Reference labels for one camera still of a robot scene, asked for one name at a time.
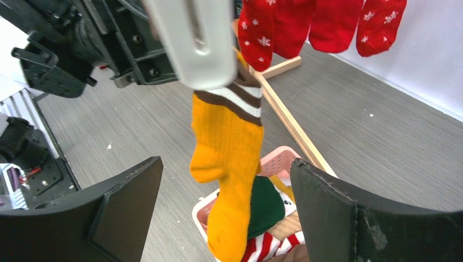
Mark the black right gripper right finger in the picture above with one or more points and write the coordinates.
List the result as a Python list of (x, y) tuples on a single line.
[(342, 222)]

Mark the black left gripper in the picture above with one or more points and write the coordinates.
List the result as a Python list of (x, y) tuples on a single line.
[(118, 34)]

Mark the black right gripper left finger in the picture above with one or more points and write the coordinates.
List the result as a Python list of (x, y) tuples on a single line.
[(107, 221)]

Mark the yellow sock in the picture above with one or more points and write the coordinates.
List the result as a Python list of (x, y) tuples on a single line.
[(229, 134)]

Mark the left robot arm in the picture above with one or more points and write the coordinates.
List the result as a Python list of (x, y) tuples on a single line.
[(67, 40)]

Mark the green sock in basket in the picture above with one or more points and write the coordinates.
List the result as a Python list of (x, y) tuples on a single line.
[(267, 207)]

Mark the red white striped sock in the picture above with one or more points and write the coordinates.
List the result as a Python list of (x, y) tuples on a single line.
[(266, 246)]

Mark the pink laundry basket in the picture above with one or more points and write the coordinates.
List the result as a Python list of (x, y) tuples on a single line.
[(276, 163)]

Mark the red snowflake christmas sock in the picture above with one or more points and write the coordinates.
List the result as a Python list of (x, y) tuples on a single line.
[(256, 32)]

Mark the red santa christmas sock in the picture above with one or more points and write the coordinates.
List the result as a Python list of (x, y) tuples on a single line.
[(292, 19)]

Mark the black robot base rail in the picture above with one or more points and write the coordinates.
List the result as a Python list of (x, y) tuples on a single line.
[(33, 167)]

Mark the wooden clothes rack frame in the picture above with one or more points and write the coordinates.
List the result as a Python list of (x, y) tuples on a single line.
[(288, 120)]

